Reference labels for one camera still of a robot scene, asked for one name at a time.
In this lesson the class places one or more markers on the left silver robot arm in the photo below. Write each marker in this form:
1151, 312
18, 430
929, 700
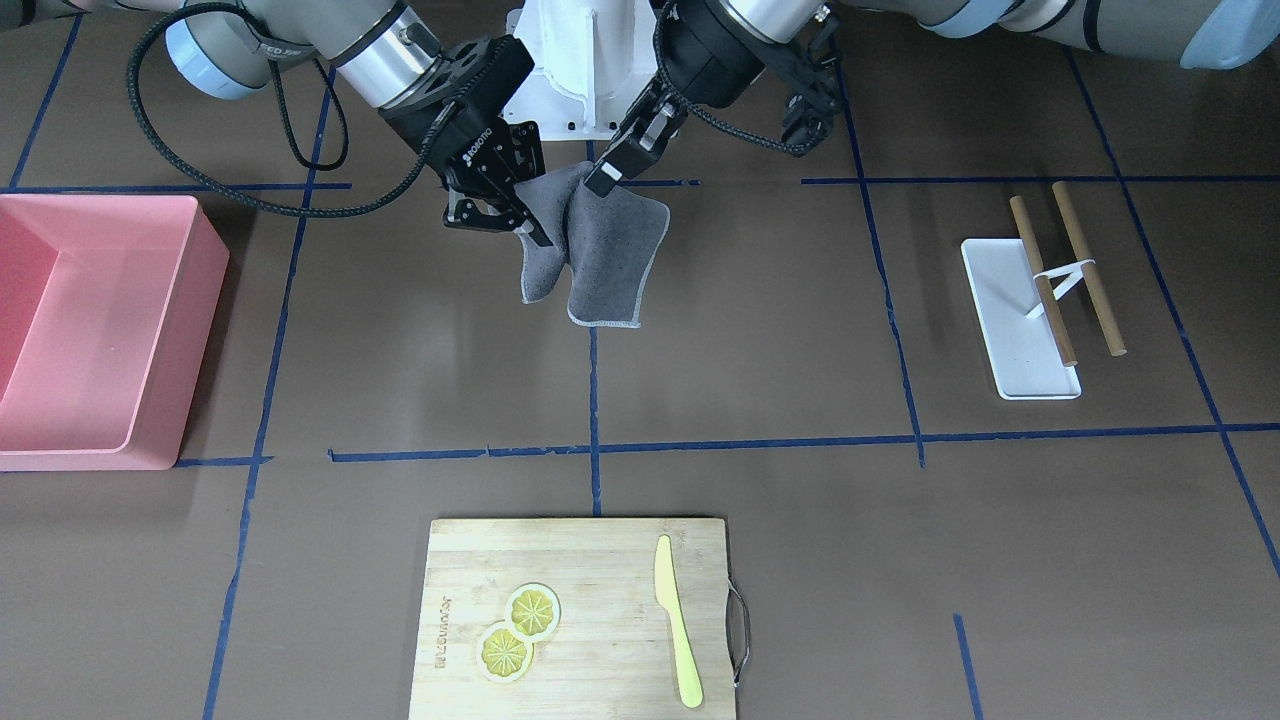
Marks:
1212, 35

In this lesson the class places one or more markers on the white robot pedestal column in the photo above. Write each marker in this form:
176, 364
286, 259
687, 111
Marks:
591, 60

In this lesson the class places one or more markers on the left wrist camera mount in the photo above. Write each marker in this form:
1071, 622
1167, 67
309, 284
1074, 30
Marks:
808, 68

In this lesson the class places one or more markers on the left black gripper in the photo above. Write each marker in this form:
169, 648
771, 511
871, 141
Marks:
712, 68

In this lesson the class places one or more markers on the grey cleaning cloth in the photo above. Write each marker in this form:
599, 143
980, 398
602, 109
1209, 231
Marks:
609, 243

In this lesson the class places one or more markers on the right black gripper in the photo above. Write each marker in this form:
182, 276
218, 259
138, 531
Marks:
462, 136

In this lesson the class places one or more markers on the lemon slice near knife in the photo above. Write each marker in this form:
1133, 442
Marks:
533, 612

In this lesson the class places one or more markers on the lemon slice far from knife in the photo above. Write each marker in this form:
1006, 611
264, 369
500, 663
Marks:
501, 656

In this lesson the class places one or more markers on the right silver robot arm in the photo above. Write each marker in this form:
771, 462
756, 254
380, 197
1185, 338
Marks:
232, 49

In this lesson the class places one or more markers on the pink plastic bin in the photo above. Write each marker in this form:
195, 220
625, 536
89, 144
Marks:
107, 308

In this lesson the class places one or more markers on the yellow plastic knife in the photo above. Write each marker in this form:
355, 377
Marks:
688, 679

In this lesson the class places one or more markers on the white towel rack stand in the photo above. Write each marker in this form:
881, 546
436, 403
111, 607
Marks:
1017, 301

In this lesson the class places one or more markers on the wooden cutting board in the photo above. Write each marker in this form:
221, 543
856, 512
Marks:
610, 657

